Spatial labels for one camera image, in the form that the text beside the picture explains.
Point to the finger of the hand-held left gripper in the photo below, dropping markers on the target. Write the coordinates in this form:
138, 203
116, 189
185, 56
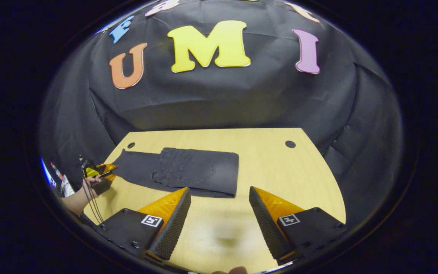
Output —
108, 169

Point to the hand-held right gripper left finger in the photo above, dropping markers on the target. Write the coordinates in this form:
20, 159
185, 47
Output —
173, 228

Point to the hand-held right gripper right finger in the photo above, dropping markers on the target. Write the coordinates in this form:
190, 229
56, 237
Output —
264, 224

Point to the dark grey jeans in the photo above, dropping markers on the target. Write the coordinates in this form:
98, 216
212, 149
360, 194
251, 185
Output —
196, 171

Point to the white side desk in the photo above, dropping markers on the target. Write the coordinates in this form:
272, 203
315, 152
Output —
67, 186

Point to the red capped bottle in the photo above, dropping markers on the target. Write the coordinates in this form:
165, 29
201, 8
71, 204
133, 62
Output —
57, 171

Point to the computer monitor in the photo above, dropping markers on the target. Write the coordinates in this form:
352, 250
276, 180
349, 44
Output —
48, 173

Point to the black backdrop cloth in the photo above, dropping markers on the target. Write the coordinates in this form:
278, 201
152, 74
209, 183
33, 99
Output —
222, 102

